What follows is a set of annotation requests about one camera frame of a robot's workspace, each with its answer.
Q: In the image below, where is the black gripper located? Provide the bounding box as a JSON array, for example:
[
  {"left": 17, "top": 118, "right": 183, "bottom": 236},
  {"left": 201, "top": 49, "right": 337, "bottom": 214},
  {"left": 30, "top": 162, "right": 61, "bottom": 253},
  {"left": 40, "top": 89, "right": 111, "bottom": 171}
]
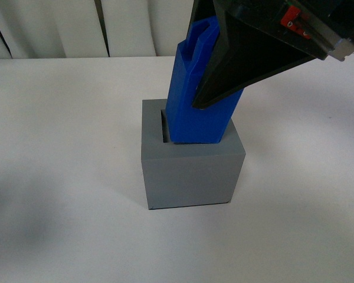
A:
[{"left": 192, "top": 1, "right": 354, "bottom": 109}]

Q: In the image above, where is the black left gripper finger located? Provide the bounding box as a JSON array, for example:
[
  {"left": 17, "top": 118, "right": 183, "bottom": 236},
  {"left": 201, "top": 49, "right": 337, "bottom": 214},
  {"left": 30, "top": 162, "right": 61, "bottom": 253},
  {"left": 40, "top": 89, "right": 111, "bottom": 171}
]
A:
[{"left": 189, "top": 0, "right": 216, "bottom": 26}]

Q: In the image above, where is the blue plastic part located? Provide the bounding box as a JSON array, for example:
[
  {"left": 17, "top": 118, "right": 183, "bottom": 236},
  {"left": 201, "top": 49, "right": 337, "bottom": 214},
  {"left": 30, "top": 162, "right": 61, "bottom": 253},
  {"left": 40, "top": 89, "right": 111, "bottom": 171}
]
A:
[{"left": 165, "top": 16, "right": 243, "bottom": 144}]

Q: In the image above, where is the gray cube base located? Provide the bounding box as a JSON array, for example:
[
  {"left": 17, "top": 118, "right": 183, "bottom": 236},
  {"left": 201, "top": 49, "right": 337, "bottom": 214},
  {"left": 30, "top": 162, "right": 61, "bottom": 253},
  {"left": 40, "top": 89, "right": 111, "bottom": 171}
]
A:
[{"left": 141, "top": 99, "right": 245, "bottom": 209}]

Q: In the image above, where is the white curtain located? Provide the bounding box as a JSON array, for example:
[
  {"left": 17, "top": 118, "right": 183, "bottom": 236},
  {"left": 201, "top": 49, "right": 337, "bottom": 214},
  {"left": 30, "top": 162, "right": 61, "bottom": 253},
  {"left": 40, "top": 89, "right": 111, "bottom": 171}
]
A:
[{"left": 0, "top": 1, "right": 193, "bottom": 59}]

